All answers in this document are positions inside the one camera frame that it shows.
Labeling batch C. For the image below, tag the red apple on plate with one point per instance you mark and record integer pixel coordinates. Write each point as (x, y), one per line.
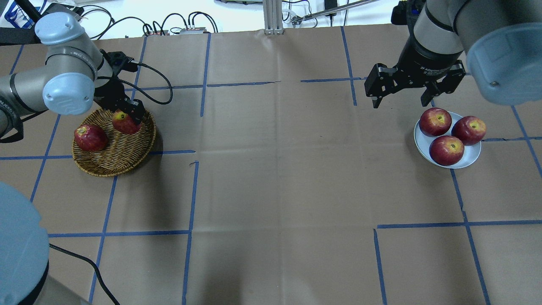
(446, 150)
(435, 122)
(470, 130)

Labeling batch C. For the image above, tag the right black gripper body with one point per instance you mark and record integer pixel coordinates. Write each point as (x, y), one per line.
(425, 60)

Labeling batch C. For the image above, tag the red apple in basket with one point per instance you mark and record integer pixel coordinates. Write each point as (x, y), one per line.
(90, 137)

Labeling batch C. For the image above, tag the red apple on plate right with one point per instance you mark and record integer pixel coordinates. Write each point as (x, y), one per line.
(470, 130)

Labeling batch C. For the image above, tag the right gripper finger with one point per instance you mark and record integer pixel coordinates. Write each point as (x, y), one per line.
(377, 98)
(432, 91)

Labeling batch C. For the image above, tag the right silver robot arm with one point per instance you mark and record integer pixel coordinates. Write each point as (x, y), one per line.
(498, 42)

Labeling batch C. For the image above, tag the woven wicker basket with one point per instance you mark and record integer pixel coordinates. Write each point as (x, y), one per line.
(122, 153)

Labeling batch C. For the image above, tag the red apple on plate front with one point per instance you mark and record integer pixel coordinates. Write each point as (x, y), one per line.
(446, 150)

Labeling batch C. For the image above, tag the red apple on plate left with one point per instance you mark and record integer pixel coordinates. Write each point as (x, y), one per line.
(435, 122)

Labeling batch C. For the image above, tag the red yellow apple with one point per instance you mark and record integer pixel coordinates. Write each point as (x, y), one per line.
(123, 123)

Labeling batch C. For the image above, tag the long metal grabber rod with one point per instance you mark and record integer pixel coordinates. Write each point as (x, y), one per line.
(297, 20)

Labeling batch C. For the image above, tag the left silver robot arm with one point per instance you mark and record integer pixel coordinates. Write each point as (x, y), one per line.
(75, 75)

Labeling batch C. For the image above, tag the aluminium frame post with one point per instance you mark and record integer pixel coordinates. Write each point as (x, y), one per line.
(272, 11)

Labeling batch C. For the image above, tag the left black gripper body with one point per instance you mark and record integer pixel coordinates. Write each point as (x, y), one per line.
(111, 95)

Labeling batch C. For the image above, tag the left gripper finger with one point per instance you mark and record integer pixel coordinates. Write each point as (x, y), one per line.
(135, 109)

